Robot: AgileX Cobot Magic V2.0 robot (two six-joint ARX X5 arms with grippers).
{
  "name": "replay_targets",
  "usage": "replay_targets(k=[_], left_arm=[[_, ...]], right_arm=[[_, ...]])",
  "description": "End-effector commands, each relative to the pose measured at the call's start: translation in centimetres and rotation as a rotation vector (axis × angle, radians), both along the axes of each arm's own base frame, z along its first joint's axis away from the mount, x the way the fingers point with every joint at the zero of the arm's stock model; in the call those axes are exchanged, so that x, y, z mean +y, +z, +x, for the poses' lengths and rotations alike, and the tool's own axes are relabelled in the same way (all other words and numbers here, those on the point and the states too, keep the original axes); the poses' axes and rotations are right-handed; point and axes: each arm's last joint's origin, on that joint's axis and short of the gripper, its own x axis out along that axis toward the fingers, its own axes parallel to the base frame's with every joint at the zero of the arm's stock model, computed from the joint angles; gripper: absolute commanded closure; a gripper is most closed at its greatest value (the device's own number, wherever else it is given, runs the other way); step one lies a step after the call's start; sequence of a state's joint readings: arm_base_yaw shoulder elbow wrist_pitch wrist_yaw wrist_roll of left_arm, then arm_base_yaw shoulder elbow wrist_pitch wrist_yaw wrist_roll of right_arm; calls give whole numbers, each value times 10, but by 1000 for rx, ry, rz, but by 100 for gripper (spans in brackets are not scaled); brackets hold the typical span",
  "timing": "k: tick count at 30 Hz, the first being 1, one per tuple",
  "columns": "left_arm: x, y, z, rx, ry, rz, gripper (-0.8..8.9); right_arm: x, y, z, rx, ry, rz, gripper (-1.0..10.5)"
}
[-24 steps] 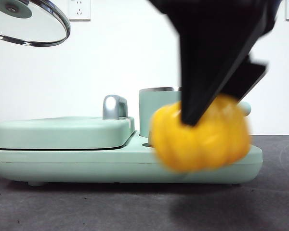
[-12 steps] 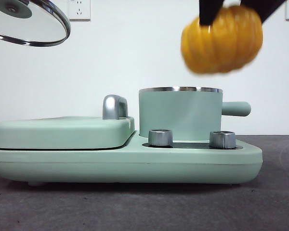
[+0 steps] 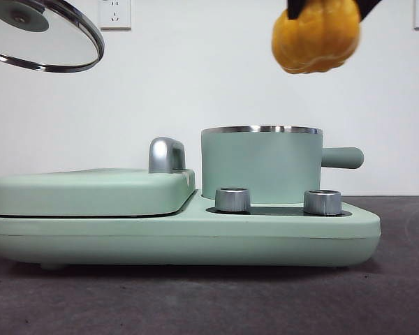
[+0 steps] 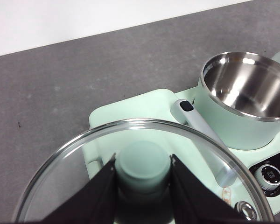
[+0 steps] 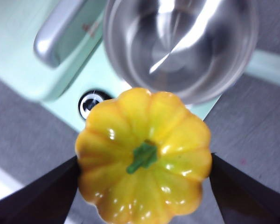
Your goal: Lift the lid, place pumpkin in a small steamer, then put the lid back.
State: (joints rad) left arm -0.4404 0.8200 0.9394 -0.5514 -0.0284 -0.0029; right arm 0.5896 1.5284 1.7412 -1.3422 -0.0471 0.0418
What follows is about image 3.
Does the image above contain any yellow pumpkin with green stem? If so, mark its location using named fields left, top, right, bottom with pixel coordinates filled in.
left=271, top=0, right=361, bottom=75

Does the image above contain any glass pot lid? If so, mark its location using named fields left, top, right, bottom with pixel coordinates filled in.
left=0, top=0, right=105, bottom=73

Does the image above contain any silver control knob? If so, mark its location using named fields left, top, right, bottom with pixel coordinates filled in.
left=303, top=190, right=342, bottom=215
left=214, top=187, right=251, bottom=213

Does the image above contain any green breakfast machine base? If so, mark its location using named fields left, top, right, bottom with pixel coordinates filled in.
left=0, top=190, right=382, bottom=271

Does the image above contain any green hinged griddle cover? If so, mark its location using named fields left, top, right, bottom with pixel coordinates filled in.
left=0, top=167, right=196, bottom=217

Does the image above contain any green steamer pot with handle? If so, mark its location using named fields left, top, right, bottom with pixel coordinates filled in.
left=200, top=125, right=365, bottom=205

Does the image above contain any silver griddle cover handle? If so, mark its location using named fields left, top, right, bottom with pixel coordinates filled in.
left=148, top=137, right=187, bottom=174

